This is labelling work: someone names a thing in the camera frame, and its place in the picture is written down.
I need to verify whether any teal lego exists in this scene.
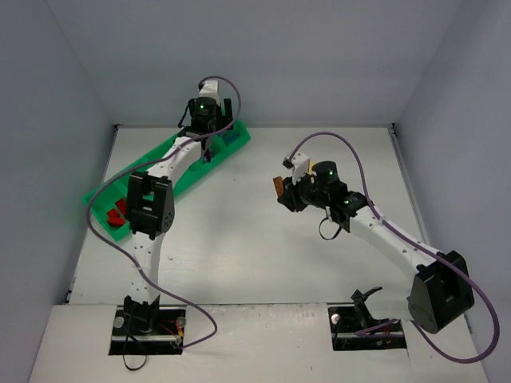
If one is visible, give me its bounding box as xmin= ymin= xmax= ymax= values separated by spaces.
xmin=222 ymin=131 xmax=240 ymax=146

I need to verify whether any long red lego brick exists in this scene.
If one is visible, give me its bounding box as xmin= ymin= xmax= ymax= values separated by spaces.
xmin=115 ymin=199 xmax=127 ymax=216

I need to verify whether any small red lego brick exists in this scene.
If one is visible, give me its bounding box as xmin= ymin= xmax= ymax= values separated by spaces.
xmin=107 ymin=215 xmax=125 ymax=228

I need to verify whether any purple square lego plate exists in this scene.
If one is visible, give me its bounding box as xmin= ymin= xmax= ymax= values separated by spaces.
xmin=203 ymin=150 xmax=212 ymax=163

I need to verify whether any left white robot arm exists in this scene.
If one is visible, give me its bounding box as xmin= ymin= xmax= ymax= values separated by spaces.
xmin=123 ymin=96 xmax=233 ymax=313

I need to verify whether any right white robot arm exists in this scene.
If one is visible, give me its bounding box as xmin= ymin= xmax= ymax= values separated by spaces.
xmin=274 ymin=156 xmax=474 ymax=334

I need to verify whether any green divided sorting tray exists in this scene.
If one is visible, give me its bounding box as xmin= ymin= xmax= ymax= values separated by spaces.
xmin=91 ymin=120 xmax=251 ymax=242

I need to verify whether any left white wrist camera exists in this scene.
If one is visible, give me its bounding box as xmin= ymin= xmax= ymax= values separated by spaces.
xmin=198 ymin=80 xmax=220 ymax=105

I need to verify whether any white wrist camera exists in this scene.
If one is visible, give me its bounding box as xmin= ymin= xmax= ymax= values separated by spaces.
xmin=283 ymin=152 xmax=311 ymax=185
xmin=198 ymin=80 xmax=220 ymax=105

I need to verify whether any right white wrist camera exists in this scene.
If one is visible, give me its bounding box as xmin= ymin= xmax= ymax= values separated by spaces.
xmin=283 ymin=152 xmax=311 ymax=185

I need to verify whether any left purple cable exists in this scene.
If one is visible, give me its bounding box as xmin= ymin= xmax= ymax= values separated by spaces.
xmin=85 ymin=74 xmax=243 ymax=349

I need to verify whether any purple cable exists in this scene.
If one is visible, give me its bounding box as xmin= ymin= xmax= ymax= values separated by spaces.
xmin=289 ymin=132 xmax=500 ymax=363
xmin=85 ymin=74 xmax=243 ymax=349

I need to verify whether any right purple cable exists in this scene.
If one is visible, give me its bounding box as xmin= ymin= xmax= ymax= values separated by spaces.
xmin=289 ymin=132 xmax=500 ymax=363

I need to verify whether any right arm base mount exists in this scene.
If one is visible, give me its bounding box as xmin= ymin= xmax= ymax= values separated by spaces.
xmin=327 ymin=286 xmax=407 ymax=351

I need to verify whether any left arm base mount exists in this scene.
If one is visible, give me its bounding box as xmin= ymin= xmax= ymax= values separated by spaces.
xmin=108 ymin=306 xmax=186 ymax=372

